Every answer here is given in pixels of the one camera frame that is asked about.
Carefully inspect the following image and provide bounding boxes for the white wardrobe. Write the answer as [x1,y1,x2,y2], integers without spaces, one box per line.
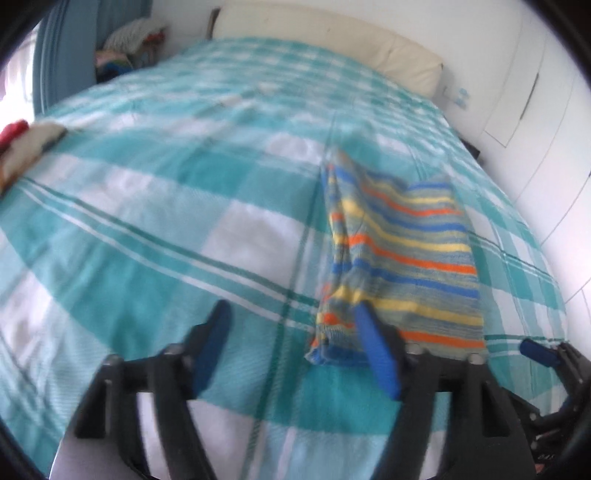
[482,0,591,296]

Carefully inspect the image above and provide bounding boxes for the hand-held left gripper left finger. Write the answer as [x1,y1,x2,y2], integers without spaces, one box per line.
[74,300,233,480]

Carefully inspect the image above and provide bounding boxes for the teal white checked blanket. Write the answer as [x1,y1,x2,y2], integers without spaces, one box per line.
[0,37,568,480]

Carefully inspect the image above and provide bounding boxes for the striped knit sweater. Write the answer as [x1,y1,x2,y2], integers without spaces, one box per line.
[305,150,491,367]

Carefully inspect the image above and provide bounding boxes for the red cloth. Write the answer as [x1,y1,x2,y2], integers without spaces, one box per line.
[0,120,29,151]

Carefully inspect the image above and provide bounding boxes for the cream pillow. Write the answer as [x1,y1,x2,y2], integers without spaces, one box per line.
[212,2,445,97]

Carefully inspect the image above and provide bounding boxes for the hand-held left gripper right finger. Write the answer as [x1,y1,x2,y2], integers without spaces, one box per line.
[353,302,536,480]

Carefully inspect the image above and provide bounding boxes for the blue curtain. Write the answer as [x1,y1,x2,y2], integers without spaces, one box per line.
[30,0,153,116]

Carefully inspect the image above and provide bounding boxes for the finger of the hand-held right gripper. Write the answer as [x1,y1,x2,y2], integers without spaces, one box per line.
[519,339,591,403]

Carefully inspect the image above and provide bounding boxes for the beige cushion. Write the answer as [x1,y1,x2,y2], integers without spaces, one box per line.
[0,124,68,192]

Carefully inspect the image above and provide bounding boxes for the pile of clothes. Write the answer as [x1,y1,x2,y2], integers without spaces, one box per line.
[95,18,167,84]

